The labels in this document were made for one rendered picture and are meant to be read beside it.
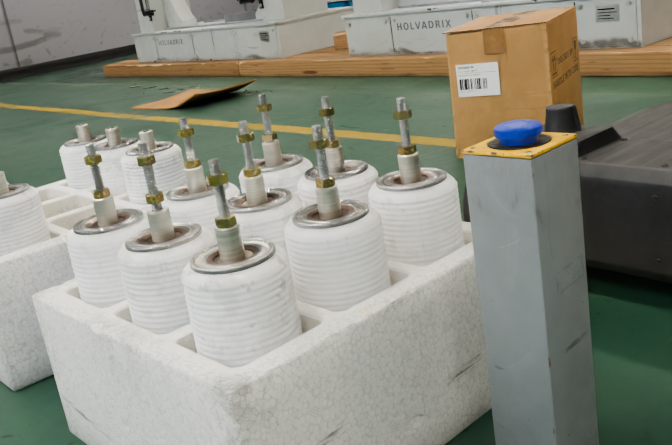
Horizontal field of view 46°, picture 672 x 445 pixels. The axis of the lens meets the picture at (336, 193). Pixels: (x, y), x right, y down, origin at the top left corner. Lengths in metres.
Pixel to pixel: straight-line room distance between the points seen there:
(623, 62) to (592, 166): 1.69
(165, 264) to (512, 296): 0.32
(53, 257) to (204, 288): 0.51
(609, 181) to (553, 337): 0.37
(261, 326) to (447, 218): 0.25
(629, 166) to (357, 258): 0.43
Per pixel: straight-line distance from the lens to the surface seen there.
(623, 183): 1.03
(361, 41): 3.61
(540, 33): 1.79
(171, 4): 5.26
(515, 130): 0.67
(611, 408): 0.89
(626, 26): 2.80
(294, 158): 1.01
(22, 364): 1.17
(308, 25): 4.21
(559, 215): 0.68
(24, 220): 1.16
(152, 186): 0.78
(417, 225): 0.81
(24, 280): 1.14
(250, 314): 0.67
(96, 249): 0.86
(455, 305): 0.80
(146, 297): 0.77
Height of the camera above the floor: 0.48
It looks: 16 degrees down
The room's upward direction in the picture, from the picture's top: 9 degrees counter-clockwise
